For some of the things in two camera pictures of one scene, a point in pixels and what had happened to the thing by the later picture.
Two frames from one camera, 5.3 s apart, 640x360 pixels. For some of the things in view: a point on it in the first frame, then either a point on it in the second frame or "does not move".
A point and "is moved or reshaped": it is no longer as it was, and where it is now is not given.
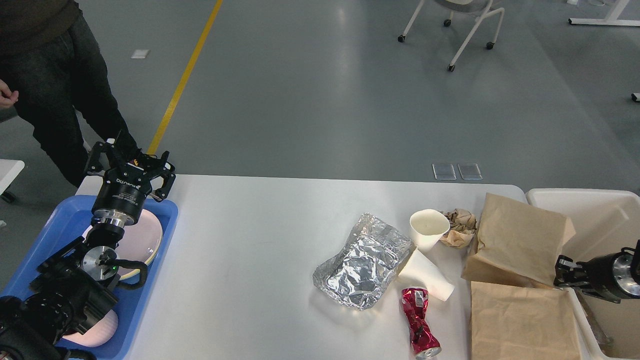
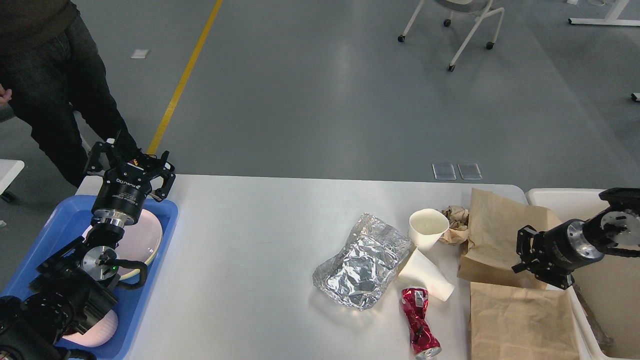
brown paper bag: x=510 y=322 does not move
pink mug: x=99 y=334 does not move
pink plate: x=141 y=242 does not move
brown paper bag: x=516 y=243 is moved or reshaped
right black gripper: x=610 y=276 to x=562 y=249
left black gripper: x=120 y=196 does not move
